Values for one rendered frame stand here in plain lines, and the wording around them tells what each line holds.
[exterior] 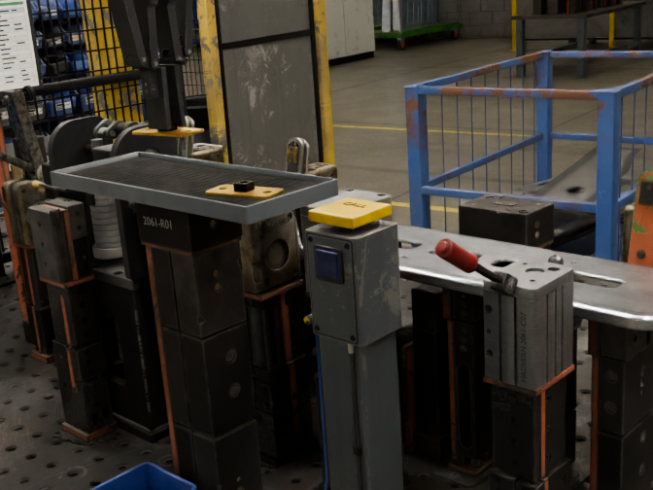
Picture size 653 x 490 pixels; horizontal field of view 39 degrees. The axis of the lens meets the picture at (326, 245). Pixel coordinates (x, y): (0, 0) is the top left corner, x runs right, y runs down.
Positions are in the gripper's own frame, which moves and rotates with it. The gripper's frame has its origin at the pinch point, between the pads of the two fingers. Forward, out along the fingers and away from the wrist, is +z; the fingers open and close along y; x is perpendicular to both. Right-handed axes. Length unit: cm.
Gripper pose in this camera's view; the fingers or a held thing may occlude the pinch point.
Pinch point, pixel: (163, 96)
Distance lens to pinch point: 108.4
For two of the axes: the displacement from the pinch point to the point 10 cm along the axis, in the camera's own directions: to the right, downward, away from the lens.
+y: -5.5, 2.8, -7.9
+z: 0.7, 9.5, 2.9
